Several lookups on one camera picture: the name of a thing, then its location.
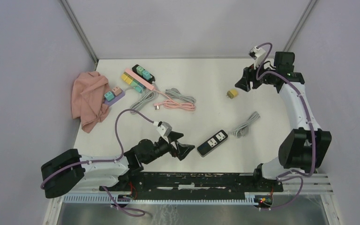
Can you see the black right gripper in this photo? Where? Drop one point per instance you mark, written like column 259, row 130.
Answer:
column 248, row 74

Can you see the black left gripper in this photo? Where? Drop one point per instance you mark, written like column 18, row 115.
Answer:
column 182, row 149

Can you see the yellow usb charger plug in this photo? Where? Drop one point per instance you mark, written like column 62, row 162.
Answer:
column 231, row 94

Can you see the black power strip white sockets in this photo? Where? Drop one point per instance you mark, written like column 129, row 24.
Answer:
column 212, row 143

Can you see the pink power strip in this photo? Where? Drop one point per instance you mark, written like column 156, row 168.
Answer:
column 139, row 79

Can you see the purple power strip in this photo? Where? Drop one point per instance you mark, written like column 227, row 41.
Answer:
column 117, row 98

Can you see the teal usb charger plug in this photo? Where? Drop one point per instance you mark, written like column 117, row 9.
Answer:
column 109, row 96

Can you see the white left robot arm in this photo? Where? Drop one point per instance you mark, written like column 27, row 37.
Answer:
column 72, row 171

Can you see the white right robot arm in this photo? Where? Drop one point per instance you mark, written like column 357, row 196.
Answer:
column 305, row 147

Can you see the teal charger on pink strip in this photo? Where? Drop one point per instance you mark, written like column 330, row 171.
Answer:
column 139, row 88

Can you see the green charger on pink strip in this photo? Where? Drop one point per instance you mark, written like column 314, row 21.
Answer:
column 134, row 83

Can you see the teal charger on far strip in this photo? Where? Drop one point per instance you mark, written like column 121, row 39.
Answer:
column 139, row 70

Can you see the black power strip far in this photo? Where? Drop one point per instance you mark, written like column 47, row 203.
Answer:
column 152, row 80

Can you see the pink cloth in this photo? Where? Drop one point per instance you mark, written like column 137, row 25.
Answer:
column 87, row 99

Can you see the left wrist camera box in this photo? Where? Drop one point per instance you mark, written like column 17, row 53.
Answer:
column 163, row 128

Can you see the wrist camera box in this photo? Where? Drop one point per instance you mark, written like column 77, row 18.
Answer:
column 163, row 128
column 258, row 55

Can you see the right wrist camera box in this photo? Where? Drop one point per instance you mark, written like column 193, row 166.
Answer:
column 258, row 55

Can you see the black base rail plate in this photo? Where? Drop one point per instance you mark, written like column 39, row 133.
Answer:
column 194, row 186

